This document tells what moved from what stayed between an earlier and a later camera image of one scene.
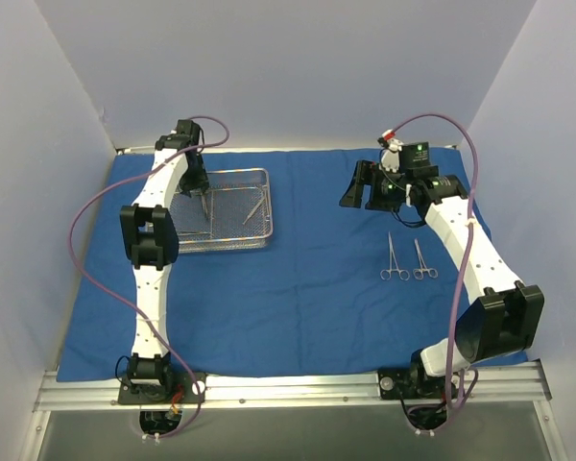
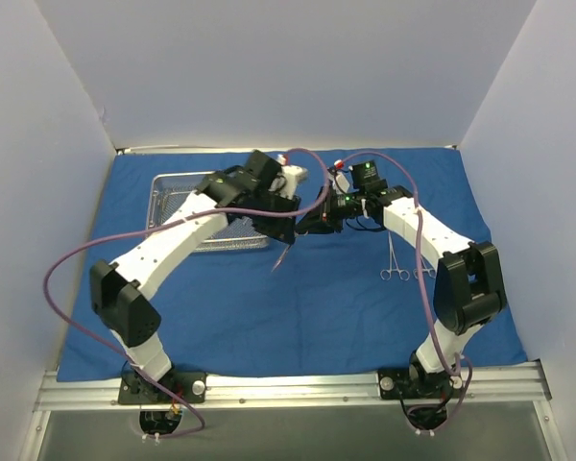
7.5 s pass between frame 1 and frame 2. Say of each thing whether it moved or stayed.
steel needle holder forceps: moved
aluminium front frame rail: stayed
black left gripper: moved
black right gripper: moved
